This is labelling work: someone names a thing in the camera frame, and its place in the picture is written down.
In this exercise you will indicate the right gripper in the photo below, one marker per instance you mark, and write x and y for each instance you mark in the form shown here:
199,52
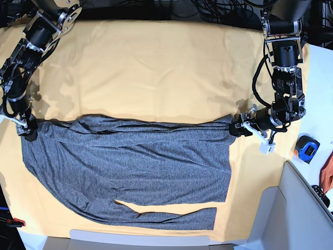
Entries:
26,123

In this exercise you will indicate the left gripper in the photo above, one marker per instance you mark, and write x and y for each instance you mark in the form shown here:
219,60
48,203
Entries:
262,120

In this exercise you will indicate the grey long-sleeve shirt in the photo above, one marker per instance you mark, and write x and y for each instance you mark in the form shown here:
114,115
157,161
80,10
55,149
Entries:
95,165

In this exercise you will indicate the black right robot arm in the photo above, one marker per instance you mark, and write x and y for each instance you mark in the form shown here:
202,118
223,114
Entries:
31,47

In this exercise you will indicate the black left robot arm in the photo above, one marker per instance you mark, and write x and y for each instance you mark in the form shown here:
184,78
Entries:
282,52

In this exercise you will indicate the blue black tape measure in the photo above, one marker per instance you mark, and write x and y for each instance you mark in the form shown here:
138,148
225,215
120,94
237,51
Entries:
306,147

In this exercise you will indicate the yellow table cloth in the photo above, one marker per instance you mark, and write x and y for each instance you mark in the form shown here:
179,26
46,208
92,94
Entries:
252,173

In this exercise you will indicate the red black clamp left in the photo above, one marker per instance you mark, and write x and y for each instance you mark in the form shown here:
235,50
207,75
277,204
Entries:
14,223

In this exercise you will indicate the white cardboard box right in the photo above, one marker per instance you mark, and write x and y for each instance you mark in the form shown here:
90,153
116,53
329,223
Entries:
291,216

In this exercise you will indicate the white cardboard box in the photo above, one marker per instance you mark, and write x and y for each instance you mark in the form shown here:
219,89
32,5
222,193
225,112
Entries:
93,240
291,216

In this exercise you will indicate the black studded remote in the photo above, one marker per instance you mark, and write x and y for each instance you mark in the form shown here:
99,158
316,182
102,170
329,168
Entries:
318,190

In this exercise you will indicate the white cardboard box bottom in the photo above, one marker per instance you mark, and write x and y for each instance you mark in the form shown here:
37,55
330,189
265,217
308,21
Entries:
93,240

